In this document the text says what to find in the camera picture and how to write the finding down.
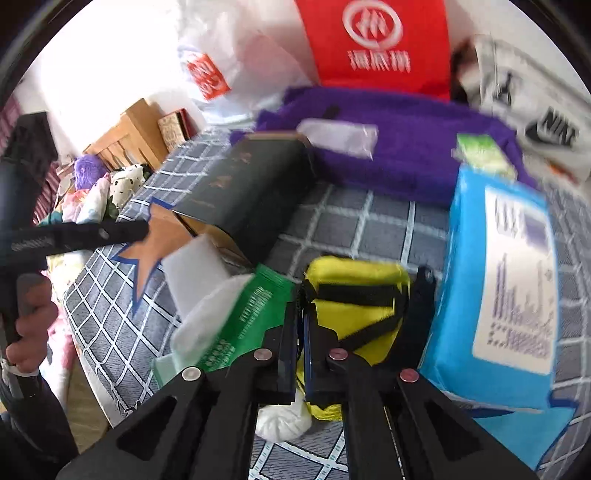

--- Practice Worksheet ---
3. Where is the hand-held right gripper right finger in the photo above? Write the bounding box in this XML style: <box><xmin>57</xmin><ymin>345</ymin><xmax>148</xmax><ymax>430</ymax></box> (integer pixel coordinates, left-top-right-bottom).
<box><xmin>302</xmin><ymin>265</ymin><xmax>541</xmax><ymax>480</ymax></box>

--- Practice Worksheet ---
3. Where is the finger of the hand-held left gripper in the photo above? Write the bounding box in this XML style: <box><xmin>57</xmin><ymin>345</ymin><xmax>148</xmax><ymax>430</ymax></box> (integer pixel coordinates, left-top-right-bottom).
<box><xmin>7</xmin><ymin>220</ymin><xmax>149</xmax><ymax>257</ymax></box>

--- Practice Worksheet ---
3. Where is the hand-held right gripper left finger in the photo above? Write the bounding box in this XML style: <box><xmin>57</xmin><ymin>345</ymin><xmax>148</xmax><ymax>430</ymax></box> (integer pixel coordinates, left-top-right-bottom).
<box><xmin>55</xmin><ymin>300</ymin><xmax>301</xmax><ymax>480</ymax></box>

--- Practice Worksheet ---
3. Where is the green foil packet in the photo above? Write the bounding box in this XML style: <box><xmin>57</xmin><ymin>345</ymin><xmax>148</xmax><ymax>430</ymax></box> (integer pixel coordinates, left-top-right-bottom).
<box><xmin>201</xmin><ymin>263</ymin><xmax>298</xmax><ymax>374</ymax></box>

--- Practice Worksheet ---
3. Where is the yellow pouch with black straps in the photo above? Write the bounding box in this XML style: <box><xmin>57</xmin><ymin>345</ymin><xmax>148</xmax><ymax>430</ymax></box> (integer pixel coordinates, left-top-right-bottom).
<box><xmin>295</xmin><ymin>256</ymin><xmax>411</xmax><ymax>421</ymax></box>

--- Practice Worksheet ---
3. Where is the white glove with green cuff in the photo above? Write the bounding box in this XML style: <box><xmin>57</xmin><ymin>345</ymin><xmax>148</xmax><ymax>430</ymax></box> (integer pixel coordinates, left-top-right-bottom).
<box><xmin>152</xmin><ymin>272</ymin><xmax>259</xmax><ymax>388</ymax></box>

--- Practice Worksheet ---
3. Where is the clear plastic packet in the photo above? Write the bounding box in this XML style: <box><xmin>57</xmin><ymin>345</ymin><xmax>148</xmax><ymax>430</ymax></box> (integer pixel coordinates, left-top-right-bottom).
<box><xmin>298</xmin><ymin>117</ymin><xmax>379</xmax><ymax>161</ymax></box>

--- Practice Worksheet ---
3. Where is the purple plush storage tray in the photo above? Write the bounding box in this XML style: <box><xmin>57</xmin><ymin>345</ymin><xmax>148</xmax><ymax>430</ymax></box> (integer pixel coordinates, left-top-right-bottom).
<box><xmin>229</xmin><ymin>85</ymin><xmax>539</xmax><ymax>206</ymax></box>

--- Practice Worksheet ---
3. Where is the fruit print packet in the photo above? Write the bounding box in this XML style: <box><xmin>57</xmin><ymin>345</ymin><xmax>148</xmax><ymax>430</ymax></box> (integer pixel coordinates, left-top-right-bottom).
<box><xmin>450</xmin><ymin>133</ymin><xmax>518</xmax><ymax>181</ymax></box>

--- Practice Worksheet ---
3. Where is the person's left forearm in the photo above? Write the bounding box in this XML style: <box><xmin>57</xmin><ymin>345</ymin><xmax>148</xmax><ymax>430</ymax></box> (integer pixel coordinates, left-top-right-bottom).
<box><xmin>0</xmin><ymin>360</ymin><xmax>79</xmax><ymax>480</ymax></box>

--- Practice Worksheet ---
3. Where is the person's left hand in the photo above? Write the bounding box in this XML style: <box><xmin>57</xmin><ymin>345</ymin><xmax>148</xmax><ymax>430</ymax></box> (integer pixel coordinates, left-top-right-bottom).
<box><xmin>4</xmin><ymin>272</ymin><xmax>60</xmax><ymax>372</ymax></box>

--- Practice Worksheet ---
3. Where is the red striped cloth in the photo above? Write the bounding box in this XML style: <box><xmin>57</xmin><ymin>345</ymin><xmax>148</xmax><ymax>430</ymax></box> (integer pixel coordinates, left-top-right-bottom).
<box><xmin>32</xmin><ymin>157</ymin><xmax>63</xmax><ymax>224</ymax></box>

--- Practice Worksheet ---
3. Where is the floral quilt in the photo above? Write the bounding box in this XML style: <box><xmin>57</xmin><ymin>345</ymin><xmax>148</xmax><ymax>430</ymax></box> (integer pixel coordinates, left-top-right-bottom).
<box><xmin>34</xmin><ymin>175</ymin><xmax>121</xmax><ymax>370</ymax></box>

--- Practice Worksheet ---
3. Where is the purple plush toy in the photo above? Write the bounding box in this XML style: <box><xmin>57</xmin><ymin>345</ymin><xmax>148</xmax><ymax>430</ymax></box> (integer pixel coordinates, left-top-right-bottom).
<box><xmin>74</xmin><ymin>154</ymin><xmax>109</xmax><ymax>190</ymax></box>

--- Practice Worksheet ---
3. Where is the wooden bed headboard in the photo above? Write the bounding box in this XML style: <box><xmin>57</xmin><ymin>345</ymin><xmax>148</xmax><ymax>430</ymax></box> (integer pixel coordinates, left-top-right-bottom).
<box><xmin>83</xmin><ymin>99</ymin><xmax>169</xmax><ymax>174</ymax></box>

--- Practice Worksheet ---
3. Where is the patterned book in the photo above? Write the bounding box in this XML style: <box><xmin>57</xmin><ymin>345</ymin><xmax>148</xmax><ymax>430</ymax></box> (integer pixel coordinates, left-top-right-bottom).
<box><xmin>158</xmin><ymin>108</ymin><xmax>199</xmax><ymax>153</ymax></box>

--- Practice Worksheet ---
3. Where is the grey checked cloth with stars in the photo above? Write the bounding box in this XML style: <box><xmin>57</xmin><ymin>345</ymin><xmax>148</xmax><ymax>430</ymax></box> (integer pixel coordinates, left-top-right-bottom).
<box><xmin>62</xmin><ymin>124</ymin><xmax>591</xmax><ymax>480</ymax></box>

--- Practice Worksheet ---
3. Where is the dark green tea tin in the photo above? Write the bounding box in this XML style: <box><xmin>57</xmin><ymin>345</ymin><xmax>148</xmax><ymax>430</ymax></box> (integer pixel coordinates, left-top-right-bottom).
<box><xmin>172</xmin><ymin>131</ymin><xmax>319</xmax><ymax>273</ymax></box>

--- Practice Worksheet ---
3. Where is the blue tissue pack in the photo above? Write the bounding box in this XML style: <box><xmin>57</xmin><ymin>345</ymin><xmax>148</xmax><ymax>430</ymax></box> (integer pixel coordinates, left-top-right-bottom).
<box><xmin>418</xmin><ymin>166</ymin><xmax>561</xmax><ymax>411</ymax></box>

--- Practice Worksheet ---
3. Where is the white plastic shopping bag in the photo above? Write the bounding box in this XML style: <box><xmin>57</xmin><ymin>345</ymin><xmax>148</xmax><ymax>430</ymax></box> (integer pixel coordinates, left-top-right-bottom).
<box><xmin>175</xmin><ymin>0</ymin><xmax>319</xmax><ymax>125</ymax></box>

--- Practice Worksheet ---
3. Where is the red paper bag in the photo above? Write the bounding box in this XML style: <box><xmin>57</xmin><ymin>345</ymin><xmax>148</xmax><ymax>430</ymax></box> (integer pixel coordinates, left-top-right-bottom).
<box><xmin>294</xmin><ymin>0</ymin><xmax>451</xmax><ymax>101</ymax></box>

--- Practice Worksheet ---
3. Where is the grey waist bag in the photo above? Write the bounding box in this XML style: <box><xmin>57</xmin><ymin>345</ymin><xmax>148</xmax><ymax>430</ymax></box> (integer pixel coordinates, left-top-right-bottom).
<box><xmin>450</xmin><ymin>34</ymin><xmax>591</xmax><ymax>185</ymax></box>

